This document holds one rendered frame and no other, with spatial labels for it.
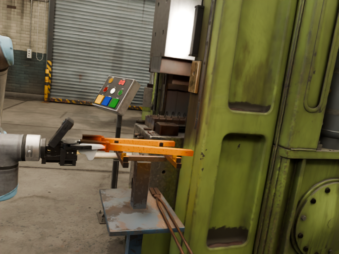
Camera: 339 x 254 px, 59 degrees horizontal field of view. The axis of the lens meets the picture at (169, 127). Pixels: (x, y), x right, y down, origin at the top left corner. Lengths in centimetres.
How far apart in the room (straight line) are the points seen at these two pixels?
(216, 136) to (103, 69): 837
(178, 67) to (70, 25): 820
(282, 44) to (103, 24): 842
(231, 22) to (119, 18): 842
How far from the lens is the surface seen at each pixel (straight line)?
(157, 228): 121
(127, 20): 985
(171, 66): 181
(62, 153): 108
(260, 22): 170
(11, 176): 111
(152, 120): 185
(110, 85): 243
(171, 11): 178
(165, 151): 116
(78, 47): 980
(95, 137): 135
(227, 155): 167
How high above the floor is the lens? 126
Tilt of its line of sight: 10 degrees down
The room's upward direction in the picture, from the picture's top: 7 degrees clockwise
